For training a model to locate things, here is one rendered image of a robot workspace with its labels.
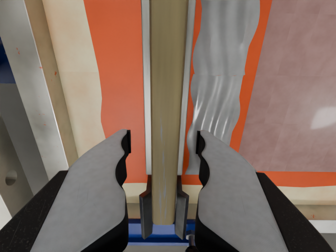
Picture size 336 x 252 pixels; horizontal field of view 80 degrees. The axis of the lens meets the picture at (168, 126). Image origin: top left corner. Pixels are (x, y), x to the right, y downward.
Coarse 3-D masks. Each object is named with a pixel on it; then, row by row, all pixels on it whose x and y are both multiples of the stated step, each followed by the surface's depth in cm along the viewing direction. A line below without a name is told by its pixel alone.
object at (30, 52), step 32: (0, 0) 21; (32, 0) 22; (0, 32) 22; (32, 32) 22; (32, 64) 24; (32, 96) 26; (32, 128) 28; (64, 128) 30; (64, 160) 30; (320, 224) 38
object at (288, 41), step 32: (96, 0) 24; (128, 0) 24; (288, 0) 24; (320, 0) 24; (96, 32) 25; (128, 32) 25; (256, 32) 26; (288, 32) 26; (320, 32) 26; (128, 64) 27; (192, 64) 27; (256, 64) 27; (288, 64) 27; (320, 64) 27
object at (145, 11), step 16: (144, 0) 20; (192, 0) 20; (144, 16) 21; (192, 16) 21; (144, 32) 22; (192, 32) 22; (144, 48) 23; (144, 64) 23; (144, 80) 24; (144, 96) 25; (144, 112) 26; (144, 128) 27
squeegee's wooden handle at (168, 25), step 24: (168, 0) 15; (168, 24) 16; (168, 48) 16; (168, 72) 17; (168, 96) 18; (168, 120) 20; (168, 144) 21; (168, 168) 22; (168, 192) 24; (168, 216) 26
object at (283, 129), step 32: (128, 96) 29; (256, 96) 29; (288, 96) 29; (320, 96) 30; (128, 128) 32; (256, 128) 32; (288, 128) 32; (320, 128) 32; (128, 160) 35; (256, 160) 35; (288, 160) 35; (320, 160) 35
